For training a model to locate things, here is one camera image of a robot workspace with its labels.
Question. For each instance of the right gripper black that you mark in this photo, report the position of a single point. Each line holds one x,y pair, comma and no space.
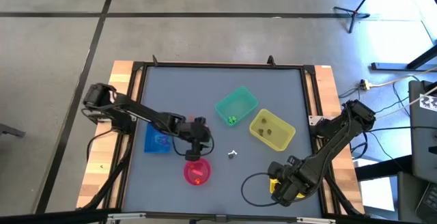
288,183

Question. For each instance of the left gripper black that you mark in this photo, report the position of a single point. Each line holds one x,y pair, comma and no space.
193,151

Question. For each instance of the blue plastic basket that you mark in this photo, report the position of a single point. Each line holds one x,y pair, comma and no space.
152,147

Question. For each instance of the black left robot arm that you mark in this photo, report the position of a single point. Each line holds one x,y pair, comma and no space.
136,111

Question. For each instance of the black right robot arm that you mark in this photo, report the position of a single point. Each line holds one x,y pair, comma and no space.
327,149

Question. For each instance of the yellow perforated basket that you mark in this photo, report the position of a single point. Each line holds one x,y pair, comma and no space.
273,184

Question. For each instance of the pink round plastic bowl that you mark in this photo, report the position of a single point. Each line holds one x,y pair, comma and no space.
205,176

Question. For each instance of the yellow-green translucent bin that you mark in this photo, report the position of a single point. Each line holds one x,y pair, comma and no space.
280,138

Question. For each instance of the grey-blue table mat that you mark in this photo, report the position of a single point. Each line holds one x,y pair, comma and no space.
160,190

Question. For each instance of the teal plastic bin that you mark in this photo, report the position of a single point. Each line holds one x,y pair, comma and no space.
239,101

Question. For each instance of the black desk leg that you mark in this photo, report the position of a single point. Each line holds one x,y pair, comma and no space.
392,67
382,167

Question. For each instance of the dark grey box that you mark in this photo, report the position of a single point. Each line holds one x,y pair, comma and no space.
406,196

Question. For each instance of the yellow power plug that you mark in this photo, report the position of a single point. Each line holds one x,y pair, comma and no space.
366,85

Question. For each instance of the black equipment case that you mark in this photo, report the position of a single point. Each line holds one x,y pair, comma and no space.
421,142

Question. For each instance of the black keyboard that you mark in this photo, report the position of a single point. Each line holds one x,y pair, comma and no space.
430,203

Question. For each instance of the white marker paper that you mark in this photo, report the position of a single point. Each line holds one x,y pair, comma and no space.
429,102

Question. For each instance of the black light stand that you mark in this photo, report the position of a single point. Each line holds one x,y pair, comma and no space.
355,13

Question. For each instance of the grey chair foot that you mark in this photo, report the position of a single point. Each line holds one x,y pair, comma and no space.
10,130

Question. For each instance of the black camera rig bar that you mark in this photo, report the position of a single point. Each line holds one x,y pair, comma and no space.
218,219

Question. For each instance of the black table frame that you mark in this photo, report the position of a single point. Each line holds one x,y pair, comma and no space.
222,65

